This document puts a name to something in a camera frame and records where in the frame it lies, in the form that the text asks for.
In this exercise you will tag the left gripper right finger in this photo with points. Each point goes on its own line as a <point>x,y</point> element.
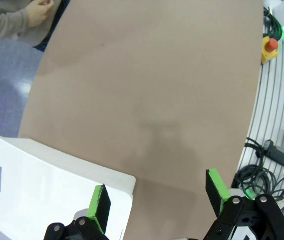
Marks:
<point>215,190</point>

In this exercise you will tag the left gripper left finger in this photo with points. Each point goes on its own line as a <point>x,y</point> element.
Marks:
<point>99,207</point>

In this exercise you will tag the person's right forearm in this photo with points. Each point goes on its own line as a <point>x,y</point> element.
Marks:
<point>4,27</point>

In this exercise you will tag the person's right hand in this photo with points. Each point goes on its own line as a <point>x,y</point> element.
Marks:
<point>38,13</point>

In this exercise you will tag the white plastic storage bin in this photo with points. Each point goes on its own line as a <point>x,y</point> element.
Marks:
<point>44,187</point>

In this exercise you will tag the grey handheld enabling device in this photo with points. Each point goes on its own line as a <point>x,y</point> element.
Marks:
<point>279,153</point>

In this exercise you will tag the yellow emergency stop button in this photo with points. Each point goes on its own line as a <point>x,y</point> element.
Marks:
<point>266,53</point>

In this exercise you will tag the person in beige sweater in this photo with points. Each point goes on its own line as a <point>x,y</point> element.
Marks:
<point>49,25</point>

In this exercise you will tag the grey slotted aluminium base plate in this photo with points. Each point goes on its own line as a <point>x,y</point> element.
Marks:
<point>276,100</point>

